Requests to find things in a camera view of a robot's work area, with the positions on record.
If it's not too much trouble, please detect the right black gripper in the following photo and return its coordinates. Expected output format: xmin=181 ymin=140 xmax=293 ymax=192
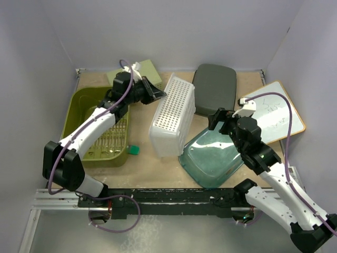
xmin=208 ymin=108 xmax=245 ymax=153

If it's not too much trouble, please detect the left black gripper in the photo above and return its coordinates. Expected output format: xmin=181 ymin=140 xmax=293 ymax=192
xmin=125 ymin=76 xmax=166 ymax=105

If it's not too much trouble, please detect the light green small basket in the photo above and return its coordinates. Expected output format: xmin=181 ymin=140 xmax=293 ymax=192
xmin=106 ymin=60 xmax=164 ymax=90

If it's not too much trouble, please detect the white perforated plastic basket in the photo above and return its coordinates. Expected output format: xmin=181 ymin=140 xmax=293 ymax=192
xmin=149 ymin=73 xmax=196 ymax=158

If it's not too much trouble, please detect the grey plastic tub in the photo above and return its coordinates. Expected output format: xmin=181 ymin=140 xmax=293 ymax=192
xmin=192 ymin=63 xmax=237 ymax=116

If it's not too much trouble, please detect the teal transparent plastic tub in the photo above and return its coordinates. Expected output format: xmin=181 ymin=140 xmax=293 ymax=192
xmin=179 ymin=125 xmax=243 ymax=189

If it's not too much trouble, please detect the olive green plastic tub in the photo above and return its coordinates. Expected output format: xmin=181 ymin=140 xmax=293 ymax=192
xmin=61 ymin=86 xmax=131 ymax=168

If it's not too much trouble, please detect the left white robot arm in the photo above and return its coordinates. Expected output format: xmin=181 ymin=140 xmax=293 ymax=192
xmin=42 ymin=70 xmax=166 ymax=207

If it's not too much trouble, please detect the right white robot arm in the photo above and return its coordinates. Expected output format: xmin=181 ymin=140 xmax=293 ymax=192
xmin=208 ymin=108 xmax=336 ymax=252

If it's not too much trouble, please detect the green sponge block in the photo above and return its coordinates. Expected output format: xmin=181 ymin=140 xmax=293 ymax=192
xmin=127 ymin=145 xmax=140 ymax=155

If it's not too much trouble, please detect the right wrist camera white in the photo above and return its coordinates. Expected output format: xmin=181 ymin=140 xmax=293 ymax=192
xmin=232 ymin=98 xmax=256 ymax=118

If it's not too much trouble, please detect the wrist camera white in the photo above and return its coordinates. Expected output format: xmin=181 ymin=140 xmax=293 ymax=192
xmin=232 ymin=98 xmax=256 ymax=118
xmin=123 ymin=62 xmax=142 ymax=78

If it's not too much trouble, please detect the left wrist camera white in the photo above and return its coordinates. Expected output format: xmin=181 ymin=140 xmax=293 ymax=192
xmin=123 ymin=62 xmax=142 ymax=78

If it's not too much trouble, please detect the whiteboard with wooden frame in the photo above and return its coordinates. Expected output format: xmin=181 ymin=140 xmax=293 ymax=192
xmin=245 ymin=80 xmax=292 ymax=144

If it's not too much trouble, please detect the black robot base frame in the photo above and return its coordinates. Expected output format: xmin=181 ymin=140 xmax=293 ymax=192
xmin=78 ymin=188 xmax=258 ymax=222

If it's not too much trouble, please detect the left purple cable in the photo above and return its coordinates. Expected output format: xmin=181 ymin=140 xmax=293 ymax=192
xmin=47 ymin=59 xmax=135 ymax=195

